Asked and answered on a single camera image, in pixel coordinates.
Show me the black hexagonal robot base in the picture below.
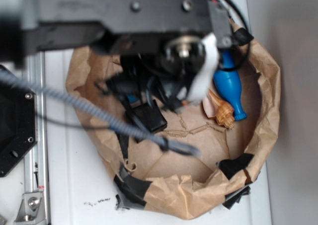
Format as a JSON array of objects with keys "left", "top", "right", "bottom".
[{"left": 0, "top": 83, "right": 37, "bottom": 178}]

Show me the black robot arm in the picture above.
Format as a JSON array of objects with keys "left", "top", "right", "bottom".
[{"left": 0, "top": 0, "right": 232, "bottom": 103}]

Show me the black wrapped square block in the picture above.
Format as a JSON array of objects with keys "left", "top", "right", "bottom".
[{"left": 125, "top": 99, "right": 167, "bottom": 133}]

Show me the brown paper bag container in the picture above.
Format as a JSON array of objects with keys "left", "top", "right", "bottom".
[{"left": 65, "top": 17, "right": 282, "bottom": 221}]

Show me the tan conch seashell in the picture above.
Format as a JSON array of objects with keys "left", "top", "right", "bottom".
[{"left": 202, "top": 90, "right": 235, "bottom": 130}]

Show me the blue plastic bottle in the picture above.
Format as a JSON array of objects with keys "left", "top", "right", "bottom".
[{"left": 213, "top": 49, "right": 248, "bottom": 120}]

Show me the white plastic tray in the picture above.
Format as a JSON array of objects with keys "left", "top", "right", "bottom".
[{"left": 43, "top": 0, "right": 273, "bottom": 225}]

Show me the grey braided cable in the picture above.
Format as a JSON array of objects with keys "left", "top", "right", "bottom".
[{"left": 0, "top": 68, "right": 200, "bottom": 157}]

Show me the white ribbon cable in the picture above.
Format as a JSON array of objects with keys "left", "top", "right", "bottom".
[{"left": 186, "top": 32, "right": 220, "bottom": 102}]

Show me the thin black cable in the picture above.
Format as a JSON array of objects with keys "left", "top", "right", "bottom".
[{"left": 205, "top": 0, "right": 251, "bottom": 71}]

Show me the aluminium extrusion rail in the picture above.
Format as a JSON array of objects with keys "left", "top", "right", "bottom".
[{"left": 22, "top": 52, "right": 51, "bottom": 225}]

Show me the metal corner bracket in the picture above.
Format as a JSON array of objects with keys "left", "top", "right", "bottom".
[{"left": 14, "top": 192, "right": 47, "bottom": 225}]

